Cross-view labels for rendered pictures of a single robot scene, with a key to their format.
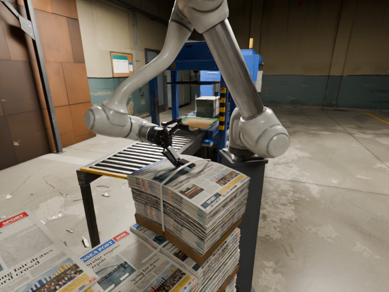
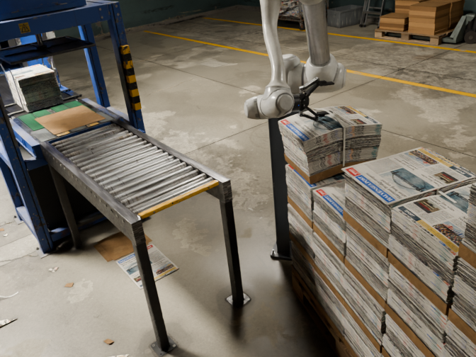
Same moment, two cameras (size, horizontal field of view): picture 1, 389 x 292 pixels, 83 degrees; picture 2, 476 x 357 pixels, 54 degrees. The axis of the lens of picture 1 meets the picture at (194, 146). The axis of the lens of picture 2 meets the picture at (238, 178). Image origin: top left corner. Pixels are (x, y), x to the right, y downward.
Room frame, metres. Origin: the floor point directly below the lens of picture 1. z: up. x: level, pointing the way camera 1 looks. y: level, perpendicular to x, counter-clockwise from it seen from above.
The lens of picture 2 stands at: (-0.04, 1.95, 1.89)
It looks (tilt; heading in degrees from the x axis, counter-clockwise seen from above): 28 degrees down; 305
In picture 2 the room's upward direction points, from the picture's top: 6 degrees counter-clockwise
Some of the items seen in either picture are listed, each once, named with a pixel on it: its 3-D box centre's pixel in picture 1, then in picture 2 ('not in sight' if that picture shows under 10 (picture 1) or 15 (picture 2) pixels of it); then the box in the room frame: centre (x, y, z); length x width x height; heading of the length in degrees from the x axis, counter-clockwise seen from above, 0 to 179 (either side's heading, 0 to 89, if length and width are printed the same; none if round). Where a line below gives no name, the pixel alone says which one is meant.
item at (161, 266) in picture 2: not in sight; (146, 265); (1.94, 0.31, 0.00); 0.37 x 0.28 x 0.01; 160
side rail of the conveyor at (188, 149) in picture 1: (184, 154); (162, 154); (1.82, 0.09, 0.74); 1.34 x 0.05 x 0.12; 160
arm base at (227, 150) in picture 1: (241, 148); not in sight; (1.16, -0.26, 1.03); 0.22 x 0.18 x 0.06; 13
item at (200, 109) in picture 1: (208, 106); (34, 87); (3.40, -0.21, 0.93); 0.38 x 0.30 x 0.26; 160
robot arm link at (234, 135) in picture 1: (245, 126); (287, 75); (1.13, -0.27, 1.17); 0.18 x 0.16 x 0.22; 14
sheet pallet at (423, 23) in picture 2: not in sight; (420, 18); (1.85, -6.43, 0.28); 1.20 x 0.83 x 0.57; 160
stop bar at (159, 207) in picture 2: (107, 174); (180, 198); (1.28, 0.56, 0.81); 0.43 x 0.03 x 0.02; 70
